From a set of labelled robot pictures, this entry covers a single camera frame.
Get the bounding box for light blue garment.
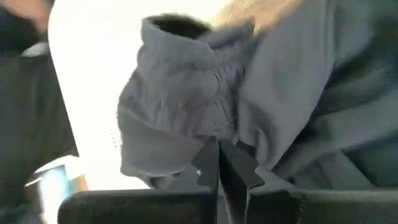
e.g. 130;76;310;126
116;14;398;190

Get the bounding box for teal garment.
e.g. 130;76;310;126
310;71;398;190

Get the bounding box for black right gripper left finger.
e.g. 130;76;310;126
192;138;220;194

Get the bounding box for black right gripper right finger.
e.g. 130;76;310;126
218;140;266;224

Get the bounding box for beige garment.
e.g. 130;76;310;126
211;0;304;34

